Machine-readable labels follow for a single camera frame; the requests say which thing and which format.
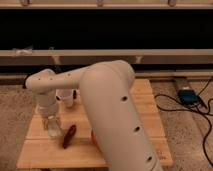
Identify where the black cable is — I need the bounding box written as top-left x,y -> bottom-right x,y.
153,77 -> 213,168

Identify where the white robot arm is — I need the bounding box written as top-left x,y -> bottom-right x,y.
25,60 -> 163,171

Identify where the blue power adapter box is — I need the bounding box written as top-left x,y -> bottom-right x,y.
178,89 -> 198,105

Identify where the wooden board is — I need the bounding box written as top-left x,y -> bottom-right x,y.
17,79 -> 173,169

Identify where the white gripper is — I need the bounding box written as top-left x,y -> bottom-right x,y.
36,91 -> 62,131

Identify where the white cup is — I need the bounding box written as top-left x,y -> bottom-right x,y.
59,89 -> 74,107

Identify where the white sponge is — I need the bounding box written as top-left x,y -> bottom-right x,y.
46,117 -> 62,138

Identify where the dark red oblong object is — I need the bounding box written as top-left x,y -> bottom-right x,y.
62,125 -> 76,149

